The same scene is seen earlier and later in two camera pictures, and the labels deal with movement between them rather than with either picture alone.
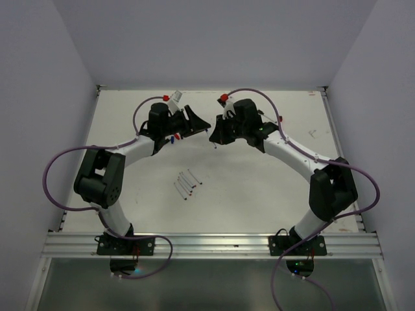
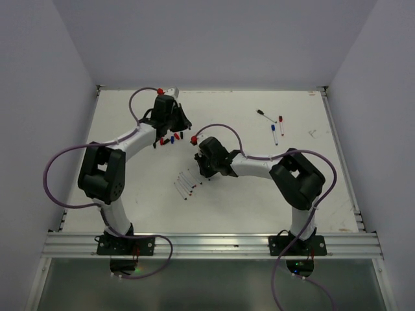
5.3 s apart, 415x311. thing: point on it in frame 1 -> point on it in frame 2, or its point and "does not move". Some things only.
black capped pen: (200, 183) does not move
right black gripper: (219, 135) -> (206, 172)
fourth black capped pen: (262, 113) does not move
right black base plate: (279, 244) does not move
